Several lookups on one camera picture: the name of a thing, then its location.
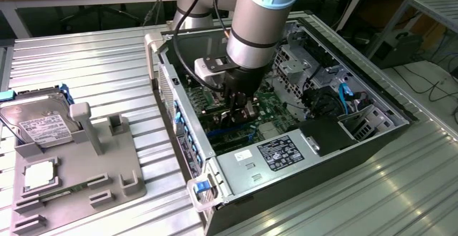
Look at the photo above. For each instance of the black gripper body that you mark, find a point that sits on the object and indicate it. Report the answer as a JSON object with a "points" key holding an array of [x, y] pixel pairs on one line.
{"points": [[245, 81]]}

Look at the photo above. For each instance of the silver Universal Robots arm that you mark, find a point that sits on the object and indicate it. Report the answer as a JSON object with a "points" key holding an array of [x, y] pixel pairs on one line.
{"points": [[258, 13]]}

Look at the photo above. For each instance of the green motherboard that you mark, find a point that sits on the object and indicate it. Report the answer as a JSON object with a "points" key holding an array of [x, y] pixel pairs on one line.
{"points": [[276, 104]]}

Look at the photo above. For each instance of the silver chipset heat sink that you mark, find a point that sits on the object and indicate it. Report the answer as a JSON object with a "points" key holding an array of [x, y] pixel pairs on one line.
{"points": [[270, 128]]}

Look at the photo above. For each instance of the blue expansion slot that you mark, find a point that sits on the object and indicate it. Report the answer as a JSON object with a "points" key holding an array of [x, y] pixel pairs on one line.
{"points": [[214, 133]]}

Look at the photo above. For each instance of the metal disk bay cage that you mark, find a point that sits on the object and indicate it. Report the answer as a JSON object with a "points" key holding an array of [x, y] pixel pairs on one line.
{"points": [[297, 75]]}

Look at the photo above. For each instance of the grey power supply unit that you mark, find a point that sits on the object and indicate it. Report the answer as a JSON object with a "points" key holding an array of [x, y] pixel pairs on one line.
{"points": [[248, 166]]}

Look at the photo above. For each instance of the black air shroud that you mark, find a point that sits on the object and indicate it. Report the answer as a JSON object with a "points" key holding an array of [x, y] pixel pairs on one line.
{"points": [[326, 136]]}

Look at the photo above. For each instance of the open black PC case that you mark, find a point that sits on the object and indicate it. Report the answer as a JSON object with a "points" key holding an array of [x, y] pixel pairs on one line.
{"points": [[322, 171]]}

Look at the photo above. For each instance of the blue case latch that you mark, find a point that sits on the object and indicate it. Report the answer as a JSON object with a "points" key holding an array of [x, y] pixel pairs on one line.
{"points": [[201, 186]]}

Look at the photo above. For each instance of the black box on floor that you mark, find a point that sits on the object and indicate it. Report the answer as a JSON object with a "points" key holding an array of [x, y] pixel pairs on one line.
{"points": [[401, 51]]}

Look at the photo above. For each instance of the blue disk caddy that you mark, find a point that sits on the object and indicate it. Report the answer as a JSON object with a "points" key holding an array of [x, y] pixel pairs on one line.
{"points": [[66, 94]]}

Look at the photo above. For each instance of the grey parts rack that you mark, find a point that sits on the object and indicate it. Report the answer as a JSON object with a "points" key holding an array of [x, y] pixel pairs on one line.
{"points": [[75, 171]]}

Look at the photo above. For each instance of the silver hard disk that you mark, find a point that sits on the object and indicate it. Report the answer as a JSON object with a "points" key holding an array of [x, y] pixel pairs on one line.
{"points": [[29, 120]]}

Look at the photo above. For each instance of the green RAM stick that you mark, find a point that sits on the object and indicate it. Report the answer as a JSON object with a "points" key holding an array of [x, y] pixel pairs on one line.
{"points": [[61, 191]]}

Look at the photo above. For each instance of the metal slat side table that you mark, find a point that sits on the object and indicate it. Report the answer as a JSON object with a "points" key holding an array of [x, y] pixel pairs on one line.
{"points": [[437, 5]]}

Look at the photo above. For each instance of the silver CPU chip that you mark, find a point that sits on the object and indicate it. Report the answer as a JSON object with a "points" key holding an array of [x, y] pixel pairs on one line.
{"points": [[39, 175]]}

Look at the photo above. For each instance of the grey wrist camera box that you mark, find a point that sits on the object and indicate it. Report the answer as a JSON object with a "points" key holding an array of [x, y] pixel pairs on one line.
{"points": [[208, 71]]}

